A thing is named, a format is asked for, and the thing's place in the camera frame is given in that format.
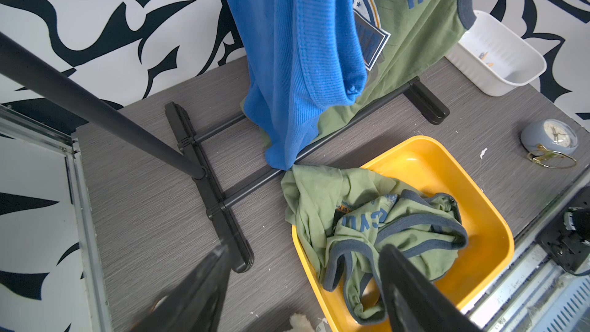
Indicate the small round alarm clock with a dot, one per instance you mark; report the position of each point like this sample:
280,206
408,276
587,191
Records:
550,143

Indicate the dark green printed tank top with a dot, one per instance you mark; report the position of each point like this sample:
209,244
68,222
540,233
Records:
399,40

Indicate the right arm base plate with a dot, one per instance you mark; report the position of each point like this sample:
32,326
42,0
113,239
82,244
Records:
566,238

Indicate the yellow plastic tray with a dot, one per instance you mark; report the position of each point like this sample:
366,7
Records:
425,164

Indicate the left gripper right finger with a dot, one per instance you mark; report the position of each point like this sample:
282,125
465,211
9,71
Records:
412,302

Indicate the white plastic bin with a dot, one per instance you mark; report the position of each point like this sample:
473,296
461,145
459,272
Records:
517,63

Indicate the beige wooden clothespin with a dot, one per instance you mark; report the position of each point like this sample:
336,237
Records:
484,56

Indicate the blue tank top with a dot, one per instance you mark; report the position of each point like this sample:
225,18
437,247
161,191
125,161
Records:
304,57

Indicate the white plush dog toy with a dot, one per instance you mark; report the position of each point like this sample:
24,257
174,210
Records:
299,323

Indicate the light green tank top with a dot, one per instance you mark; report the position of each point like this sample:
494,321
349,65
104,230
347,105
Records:
345,217

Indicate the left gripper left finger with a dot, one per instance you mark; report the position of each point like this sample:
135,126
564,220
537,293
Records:
196,303

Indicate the black clothes rack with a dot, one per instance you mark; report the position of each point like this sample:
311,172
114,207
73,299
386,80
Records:
20,65

